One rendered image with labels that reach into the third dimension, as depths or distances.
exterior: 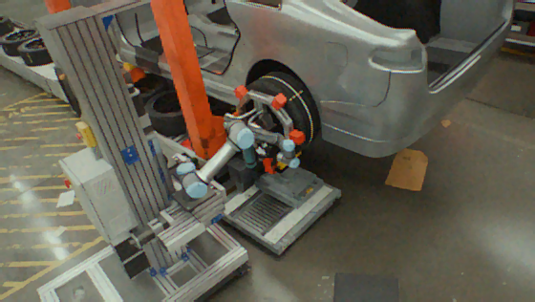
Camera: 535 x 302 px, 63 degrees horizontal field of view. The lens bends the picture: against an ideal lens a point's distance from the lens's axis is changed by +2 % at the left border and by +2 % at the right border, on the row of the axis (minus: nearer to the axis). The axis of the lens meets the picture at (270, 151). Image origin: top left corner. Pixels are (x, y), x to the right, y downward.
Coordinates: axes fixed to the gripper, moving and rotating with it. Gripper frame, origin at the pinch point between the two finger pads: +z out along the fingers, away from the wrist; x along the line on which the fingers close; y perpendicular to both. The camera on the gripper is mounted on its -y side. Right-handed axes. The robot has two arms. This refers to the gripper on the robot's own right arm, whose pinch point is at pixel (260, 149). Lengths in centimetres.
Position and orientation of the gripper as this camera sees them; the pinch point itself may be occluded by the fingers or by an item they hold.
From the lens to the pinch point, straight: 311.2
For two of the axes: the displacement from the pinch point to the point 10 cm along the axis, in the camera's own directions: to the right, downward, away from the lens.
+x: -6.7, 5.1, -5.4
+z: -7.3, -3.2, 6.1
